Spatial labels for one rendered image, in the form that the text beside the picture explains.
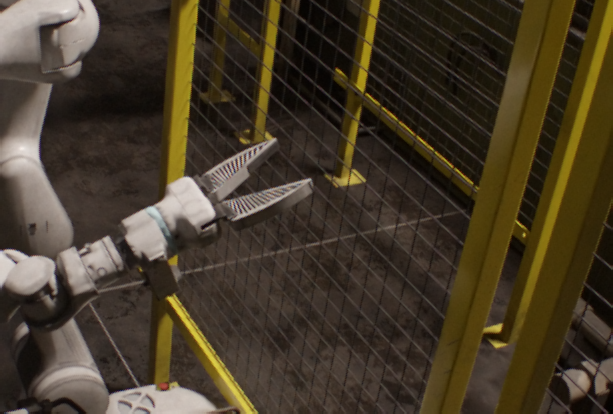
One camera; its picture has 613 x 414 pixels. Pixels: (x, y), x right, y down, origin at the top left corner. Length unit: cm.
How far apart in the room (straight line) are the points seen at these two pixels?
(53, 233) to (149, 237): 52
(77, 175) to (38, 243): 234
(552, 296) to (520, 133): 23
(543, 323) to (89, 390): 95
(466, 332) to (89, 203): 251
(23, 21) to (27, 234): 49
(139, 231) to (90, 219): 256
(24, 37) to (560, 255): 79
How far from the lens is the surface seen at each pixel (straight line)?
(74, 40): 146
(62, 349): 203
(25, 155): 174
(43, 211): 178
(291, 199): 132
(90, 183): 409
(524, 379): 157
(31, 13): 143
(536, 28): 141
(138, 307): 346
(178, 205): 132
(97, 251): 132
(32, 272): 132
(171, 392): 262
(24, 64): 144
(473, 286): 161
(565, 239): 143
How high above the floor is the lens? 216
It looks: 31 degrees down
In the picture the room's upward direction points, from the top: 8 degrees clockwise
